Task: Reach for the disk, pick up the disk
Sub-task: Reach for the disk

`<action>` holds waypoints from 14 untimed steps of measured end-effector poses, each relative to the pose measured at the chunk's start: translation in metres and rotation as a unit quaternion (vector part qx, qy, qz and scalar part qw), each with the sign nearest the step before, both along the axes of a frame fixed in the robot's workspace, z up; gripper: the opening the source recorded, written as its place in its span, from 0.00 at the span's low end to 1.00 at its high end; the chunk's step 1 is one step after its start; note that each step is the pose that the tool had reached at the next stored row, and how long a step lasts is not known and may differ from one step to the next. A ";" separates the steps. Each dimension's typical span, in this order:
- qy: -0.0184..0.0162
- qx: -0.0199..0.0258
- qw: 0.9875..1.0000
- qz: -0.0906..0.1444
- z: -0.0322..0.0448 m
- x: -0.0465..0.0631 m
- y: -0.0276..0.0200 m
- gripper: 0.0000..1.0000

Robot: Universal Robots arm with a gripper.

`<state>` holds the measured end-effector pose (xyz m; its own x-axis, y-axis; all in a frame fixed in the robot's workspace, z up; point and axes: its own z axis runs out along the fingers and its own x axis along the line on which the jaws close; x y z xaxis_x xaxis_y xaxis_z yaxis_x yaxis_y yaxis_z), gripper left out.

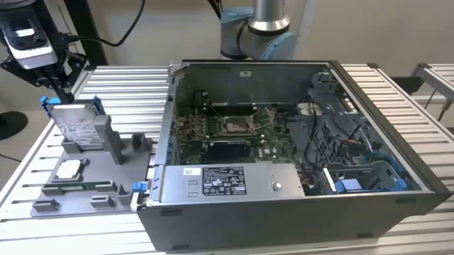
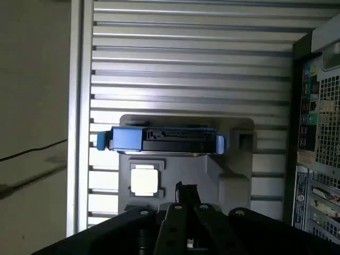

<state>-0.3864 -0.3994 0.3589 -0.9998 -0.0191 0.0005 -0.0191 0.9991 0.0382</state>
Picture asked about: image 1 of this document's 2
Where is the hard disk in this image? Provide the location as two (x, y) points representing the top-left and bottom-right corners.
(41, 96), (109, 149)

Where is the grey disk bay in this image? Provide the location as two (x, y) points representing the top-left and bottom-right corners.
(286, 87), (427, 198)

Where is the round black stand base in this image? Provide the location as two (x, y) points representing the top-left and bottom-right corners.
(0, 110), (30, 141)

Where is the silver CPU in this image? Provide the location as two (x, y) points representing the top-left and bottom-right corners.
(55, 160), (89, 179)

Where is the grey parts rack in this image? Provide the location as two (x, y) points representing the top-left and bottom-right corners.
(30, 115), (157, 220)

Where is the green RAM stick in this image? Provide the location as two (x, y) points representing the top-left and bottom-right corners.
(59, 182), (111, 192)

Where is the black RAM slot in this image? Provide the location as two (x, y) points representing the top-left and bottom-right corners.
(208, 104), (257, 110)
(209, 134), (266, 139)
(209, 138), (266, 143)

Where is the CPU socket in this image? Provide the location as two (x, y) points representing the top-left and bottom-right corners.
(222, 115), (257, 135)

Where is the silver power supply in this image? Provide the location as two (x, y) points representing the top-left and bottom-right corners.
(151, 163), (308, 207)

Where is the green motherboard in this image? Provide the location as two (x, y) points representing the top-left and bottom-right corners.
(176, 90), (304, 166)

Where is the black PC case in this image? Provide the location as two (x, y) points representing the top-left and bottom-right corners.
(137, 59), (453, 252)

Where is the black stand post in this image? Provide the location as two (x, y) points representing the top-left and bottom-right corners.
(74, 0), (110, 66)

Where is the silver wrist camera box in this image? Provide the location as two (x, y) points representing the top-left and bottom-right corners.
(0, 16), (59, 70)

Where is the black camera cable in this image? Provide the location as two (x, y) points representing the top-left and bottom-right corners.
(57, 0), (146, 48)

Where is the locking lever wire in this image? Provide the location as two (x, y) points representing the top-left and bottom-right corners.
(209, 103), (224, 119)

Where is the black wire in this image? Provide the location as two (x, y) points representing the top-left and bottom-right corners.
(304, 91), (360, 171)

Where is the blue plastic bracket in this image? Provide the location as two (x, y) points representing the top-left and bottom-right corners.
(336, 178), (407, 192)

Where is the aluminium frame table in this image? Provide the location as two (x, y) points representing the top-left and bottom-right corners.
(411, 63), (454, 103)

